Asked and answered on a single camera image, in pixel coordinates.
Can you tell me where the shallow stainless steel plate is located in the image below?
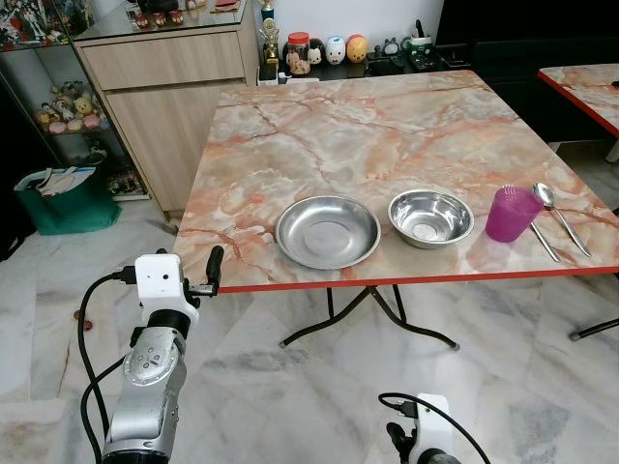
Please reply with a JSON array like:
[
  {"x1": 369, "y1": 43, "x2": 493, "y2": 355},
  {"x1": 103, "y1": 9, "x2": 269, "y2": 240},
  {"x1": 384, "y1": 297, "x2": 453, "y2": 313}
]
[{"x1": 275, "y1": 195, "x2": 382, "y2": 271}]

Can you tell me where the green shopping bag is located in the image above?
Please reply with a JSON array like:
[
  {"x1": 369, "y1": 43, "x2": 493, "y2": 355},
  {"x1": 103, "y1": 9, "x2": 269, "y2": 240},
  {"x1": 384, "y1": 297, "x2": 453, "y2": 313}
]
[{"x1": 14, "y1": 165, "x2": 123, "y2": 236}]

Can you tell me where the light wooden cabinet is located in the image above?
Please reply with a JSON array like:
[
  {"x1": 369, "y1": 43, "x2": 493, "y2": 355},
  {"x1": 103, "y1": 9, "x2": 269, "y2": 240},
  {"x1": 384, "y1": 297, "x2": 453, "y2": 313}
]
[{"x1": 74, "y1": 0, "x2": 261, "y2": 214}]

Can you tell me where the pastel plush toy pile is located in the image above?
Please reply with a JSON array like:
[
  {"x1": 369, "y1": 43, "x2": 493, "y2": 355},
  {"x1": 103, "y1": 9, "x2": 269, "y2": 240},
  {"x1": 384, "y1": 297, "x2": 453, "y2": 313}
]
[{"x1": 36, "y1": 81, "x2": 109, "y2": 135}]

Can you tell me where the marble top folding table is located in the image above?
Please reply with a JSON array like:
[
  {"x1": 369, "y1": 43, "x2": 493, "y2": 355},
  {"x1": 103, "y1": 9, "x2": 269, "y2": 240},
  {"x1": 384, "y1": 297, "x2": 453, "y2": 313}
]
[{"x1": 172, "y1": 70, "x2": 619, "y2": 351}]

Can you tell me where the stainless steel bowl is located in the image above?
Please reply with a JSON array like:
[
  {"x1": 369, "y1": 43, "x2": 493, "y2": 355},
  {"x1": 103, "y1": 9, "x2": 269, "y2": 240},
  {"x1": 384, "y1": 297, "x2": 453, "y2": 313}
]
[{"x1": 388, "y1": 189, "x2": 476, "y2": 249}]

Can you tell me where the red-lidded glass jar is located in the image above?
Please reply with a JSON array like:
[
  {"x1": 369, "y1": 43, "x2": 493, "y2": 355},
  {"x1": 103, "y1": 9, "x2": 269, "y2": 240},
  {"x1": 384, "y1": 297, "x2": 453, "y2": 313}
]
[{"x1": 285, "y1": 32, "x2": 312, "y2": 77}]

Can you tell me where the stainless steel fork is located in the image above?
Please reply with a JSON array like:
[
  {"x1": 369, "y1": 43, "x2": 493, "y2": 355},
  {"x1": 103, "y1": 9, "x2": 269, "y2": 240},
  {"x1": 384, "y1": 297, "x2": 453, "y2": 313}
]
[{"x1": 529, "y1": 220, "x2": 562, "y2": 264}]

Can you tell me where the gold trophy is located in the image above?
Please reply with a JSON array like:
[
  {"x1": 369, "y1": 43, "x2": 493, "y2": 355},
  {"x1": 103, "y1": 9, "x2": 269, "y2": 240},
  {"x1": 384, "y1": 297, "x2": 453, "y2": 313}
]
[{"x1": 258, "y1": 0, "x2": 284, "y2": 80}]

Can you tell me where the stainless steel spoon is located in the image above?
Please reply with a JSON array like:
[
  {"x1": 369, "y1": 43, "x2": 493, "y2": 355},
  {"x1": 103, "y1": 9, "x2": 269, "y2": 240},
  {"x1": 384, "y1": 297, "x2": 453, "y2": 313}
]
[{"x1": 532, "y1": 182, "x2": 593, "y2": 258}]

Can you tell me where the white and blue egg figurine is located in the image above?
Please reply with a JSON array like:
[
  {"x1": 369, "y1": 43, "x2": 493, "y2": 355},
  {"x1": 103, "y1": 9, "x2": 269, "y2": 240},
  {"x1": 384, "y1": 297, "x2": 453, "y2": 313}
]
[{"x1": 324, "y1": 36, "x2": 347, "y2": 66}]

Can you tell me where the purple plastic cup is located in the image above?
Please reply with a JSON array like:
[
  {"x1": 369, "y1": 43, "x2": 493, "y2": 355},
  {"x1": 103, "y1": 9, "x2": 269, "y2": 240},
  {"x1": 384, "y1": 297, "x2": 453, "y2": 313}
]
[{"x1": 485, "y1": 186, "x2": 545, "y2": 244}]

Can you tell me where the orange and yellow egg figurine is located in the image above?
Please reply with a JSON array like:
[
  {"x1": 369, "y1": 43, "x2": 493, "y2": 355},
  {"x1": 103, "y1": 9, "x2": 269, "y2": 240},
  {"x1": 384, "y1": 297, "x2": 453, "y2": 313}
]
[{"x1": 345, "y1": 34, "x2": 368, "y2": 64}]

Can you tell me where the red-edged marble side table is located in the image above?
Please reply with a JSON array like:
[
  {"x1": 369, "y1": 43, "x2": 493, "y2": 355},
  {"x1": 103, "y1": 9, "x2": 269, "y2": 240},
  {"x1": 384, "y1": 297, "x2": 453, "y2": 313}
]
[{"x1": 538, "y1": 64, "x2": 619, "y2": 342}]

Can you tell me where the glass display cabinet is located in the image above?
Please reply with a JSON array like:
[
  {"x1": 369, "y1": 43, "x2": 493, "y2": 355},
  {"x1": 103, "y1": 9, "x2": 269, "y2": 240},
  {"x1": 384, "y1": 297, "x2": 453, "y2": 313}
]
[{"x1": 0, "y1": 0, "x2": 148, "y2": 206}]

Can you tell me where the grey eared figurine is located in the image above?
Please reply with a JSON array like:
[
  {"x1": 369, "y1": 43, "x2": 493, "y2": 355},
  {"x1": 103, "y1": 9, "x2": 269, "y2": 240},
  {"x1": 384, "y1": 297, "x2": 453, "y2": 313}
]
[{"x1": 378, "y1": 37, "x2": 403, "y2": 61}]

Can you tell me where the green mug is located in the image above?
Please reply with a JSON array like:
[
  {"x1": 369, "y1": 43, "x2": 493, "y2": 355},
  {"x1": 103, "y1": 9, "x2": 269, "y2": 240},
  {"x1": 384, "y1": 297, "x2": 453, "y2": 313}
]
[{"x1": 405, "y1": 19, "x2": 434, "y2": 57}]

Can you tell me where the black tv cabinet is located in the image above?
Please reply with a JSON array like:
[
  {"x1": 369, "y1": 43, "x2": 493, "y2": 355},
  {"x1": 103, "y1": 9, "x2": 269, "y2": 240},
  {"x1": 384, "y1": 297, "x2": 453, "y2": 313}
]
[{"x1": 431, "y1": 0, "x2": 619, "y2": 146}]

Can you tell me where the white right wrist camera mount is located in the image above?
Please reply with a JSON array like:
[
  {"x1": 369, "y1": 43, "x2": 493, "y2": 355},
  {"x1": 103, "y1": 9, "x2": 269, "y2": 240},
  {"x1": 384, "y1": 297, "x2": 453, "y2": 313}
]
[{"x1": 413, "y1": 393, "x2": 455, "y2": 461}]

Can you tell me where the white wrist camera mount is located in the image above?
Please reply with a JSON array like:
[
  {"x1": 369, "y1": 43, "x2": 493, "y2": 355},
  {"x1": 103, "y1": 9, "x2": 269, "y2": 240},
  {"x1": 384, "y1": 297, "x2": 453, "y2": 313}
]
[
  {"x1": 133, "y1": 253, "x2": 200, "y2": 326},
  {"x1": 413, "y1": 393, "x2": 455, "y2": 461}
]

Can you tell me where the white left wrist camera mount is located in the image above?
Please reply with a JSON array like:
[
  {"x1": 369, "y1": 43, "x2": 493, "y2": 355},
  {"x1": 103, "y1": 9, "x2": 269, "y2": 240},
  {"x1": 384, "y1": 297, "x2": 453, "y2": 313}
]
[{"x1": 133, "y1": 253, "x2": 200, "y2": 326}]

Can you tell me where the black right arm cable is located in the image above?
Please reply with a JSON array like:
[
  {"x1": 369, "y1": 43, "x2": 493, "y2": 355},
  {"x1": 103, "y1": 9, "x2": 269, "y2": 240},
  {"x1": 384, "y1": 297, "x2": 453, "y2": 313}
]
[{"x1": 378, "y1": 391, "x2": 496, "y2": 464}]

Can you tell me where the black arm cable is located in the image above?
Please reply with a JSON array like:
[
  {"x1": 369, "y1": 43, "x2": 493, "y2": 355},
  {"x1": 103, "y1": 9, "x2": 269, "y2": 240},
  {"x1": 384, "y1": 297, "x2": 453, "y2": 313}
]
[
  {"x1": 76, "y1": 273, "x2": 138, "y2": 464},
  {"x1": 378, "y1": 391, "x2": 496, "y2": 464}
]

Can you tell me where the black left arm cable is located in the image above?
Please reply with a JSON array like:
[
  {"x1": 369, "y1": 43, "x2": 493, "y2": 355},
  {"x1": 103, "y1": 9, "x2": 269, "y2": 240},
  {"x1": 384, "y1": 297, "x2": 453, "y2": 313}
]
[{"x1": 76, "y1": 273, "x2": 138, "y2": 464}]

